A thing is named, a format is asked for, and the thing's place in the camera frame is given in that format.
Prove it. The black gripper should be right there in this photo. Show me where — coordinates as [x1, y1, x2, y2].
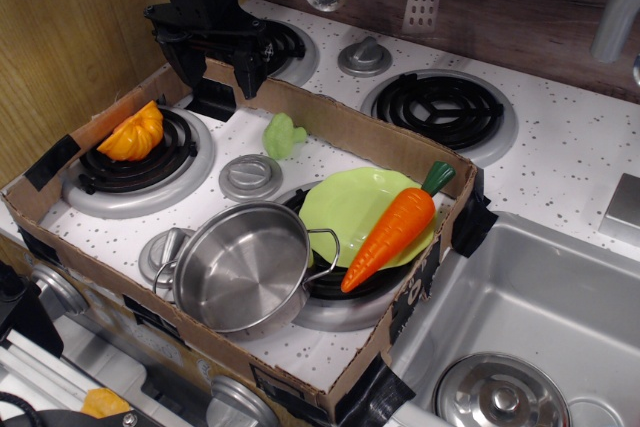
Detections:
[144, 0, 273, 100]

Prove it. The orange toy carrot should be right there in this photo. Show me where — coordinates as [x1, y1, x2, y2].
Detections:
[340, 161, 456, 293]

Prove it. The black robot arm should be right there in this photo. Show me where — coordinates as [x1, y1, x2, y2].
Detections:
[144, 0, 271, 99]

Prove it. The light green plastic plate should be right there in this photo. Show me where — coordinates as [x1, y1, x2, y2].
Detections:
[299, 167, 419, 268]

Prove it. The back left stove burner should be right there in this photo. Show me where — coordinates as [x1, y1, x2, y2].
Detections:
[265, 20, 319, 87]

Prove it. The stove burner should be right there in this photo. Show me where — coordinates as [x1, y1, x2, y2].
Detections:
[274, 180, 414, 333]
[360, 69, 518, 168]
[62, 108, 215, 219]
[265, 20, 319, 87]

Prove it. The green toy broccoli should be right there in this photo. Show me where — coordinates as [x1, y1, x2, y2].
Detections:
[262, 113, 307, 160]

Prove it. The orange toy pumpkin slice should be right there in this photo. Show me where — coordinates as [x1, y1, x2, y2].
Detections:
[97, 101, 164, 161]

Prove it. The front left stove burner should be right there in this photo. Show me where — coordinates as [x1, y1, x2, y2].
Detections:
[62, 108, 215, 219]

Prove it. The silver centre stove knob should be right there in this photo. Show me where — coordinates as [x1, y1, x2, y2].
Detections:
[218, 154, 283, 203]

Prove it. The silver stove knob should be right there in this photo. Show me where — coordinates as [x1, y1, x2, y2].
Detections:
[218, 154, 283, 203]
[138, 228, 194, 289]
[338, 36, 392, 77]

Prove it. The silver back stove knob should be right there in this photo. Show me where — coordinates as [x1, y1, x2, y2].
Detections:
[338, 36, 392, 77]

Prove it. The silver front stove knob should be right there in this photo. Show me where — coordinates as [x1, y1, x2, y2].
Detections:
[138, 228, 194, 289]

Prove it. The hanging silver slotted spatula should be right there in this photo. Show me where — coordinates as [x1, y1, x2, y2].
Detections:
[401, 0, 440, 36]

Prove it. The stainless steel pot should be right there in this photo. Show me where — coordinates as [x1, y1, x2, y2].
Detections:
[159, 201, 329, 341]

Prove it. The brown cardboard fence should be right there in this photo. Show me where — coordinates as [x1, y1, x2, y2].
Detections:
[2, 66, 495, 424]

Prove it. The back right stove burner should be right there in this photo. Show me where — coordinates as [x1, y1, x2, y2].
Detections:
[360, 69, 518, 168]

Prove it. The front right stove burner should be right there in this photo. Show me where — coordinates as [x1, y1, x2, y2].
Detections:
[274, 180, 414, 333]

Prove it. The silver oven knob left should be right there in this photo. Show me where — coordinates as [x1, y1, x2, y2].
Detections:
[31, 264, 89, 321]

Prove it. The silver oven knob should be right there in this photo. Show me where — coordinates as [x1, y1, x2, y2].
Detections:
[206, 375, 280, 427]
[31, 264, 89, 321]

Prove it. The black device at left edge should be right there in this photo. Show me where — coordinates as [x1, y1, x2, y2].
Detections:
[0, 262, 64, 358]

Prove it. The silver oven knob right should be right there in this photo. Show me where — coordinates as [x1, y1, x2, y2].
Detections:
[206, 375, 280, 427]

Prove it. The orange tape piece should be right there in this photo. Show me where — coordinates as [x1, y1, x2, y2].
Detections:
[80, 387, 131, 419]

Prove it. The silver faucet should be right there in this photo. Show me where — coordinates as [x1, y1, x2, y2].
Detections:
[590, 0, 639, 64]

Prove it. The steel pot lid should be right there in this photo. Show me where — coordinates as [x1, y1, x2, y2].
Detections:
[432, 352, 571, 426]

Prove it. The silver sink basin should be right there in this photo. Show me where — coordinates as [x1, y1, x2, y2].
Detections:
[390, 213, 639, 426]

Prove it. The black cable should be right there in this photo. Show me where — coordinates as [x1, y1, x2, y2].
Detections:
[0, 390, 43, 427]

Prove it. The silver faucet handle block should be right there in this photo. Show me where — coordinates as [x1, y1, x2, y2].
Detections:
[599, 173, 640, 247]

